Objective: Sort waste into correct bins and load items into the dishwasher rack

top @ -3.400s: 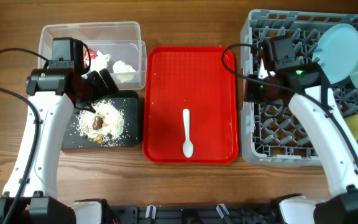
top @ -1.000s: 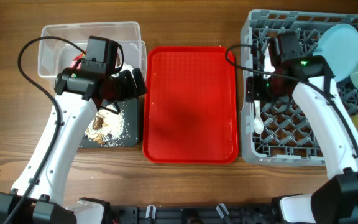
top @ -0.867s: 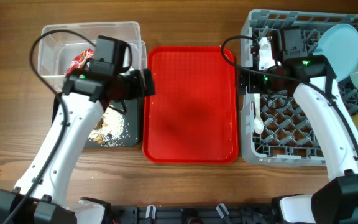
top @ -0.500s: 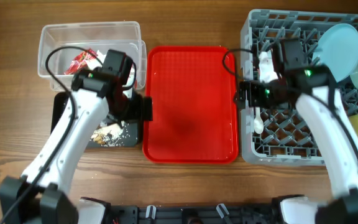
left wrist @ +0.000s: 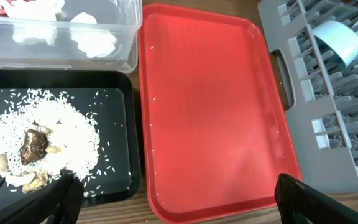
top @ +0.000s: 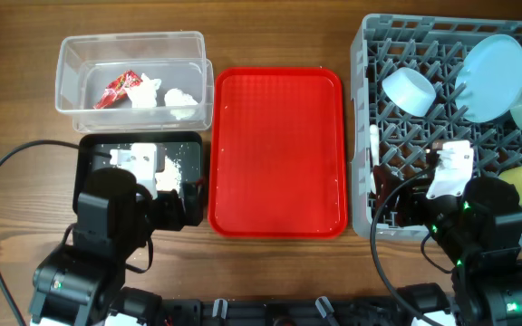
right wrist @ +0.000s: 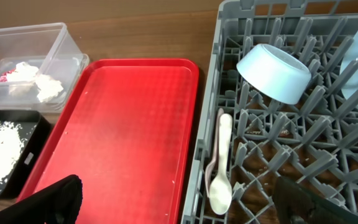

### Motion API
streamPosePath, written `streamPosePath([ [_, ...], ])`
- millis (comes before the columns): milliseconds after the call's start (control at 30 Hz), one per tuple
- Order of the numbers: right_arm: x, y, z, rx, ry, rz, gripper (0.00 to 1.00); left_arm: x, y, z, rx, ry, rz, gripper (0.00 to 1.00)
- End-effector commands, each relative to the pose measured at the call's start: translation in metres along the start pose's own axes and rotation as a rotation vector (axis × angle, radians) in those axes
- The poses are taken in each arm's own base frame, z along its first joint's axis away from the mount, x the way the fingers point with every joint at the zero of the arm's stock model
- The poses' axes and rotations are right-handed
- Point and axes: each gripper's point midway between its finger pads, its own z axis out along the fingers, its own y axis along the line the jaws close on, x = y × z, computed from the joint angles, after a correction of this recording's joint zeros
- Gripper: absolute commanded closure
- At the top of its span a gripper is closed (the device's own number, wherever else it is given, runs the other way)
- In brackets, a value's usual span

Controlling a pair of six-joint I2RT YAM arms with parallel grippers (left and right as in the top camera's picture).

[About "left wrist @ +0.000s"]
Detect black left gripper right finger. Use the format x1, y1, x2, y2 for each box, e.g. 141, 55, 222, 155
274, 173, 358, 224

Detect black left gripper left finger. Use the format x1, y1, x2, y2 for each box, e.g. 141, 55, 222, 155
0, 174, 84, 223

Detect rice and food scraps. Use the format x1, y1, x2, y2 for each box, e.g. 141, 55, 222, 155
0, 88, 133, 198

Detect white napkin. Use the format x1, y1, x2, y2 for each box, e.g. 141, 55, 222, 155
70, 27, 117, 58

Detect light blue bowl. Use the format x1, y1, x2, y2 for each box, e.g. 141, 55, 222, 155
313, 20, 358, 67

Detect grey dishwasher rack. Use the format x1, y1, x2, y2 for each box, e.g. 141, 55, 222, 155
258, 0, 358, 193

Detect black food waste tray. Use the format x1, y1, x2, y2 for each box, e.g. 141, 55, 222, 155
0, 70, 141, 223

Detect clear plastic waste bin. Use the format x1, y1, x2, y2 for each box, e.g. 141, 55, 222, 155
0, 0, 142, 73

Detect red serving tray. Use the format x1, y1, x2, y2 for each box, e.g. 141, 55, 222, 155
138, 4, 301, 223

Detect crumpled white tissue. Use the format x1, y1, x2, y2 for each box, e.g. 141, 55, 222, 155
0, 0, 65, 46

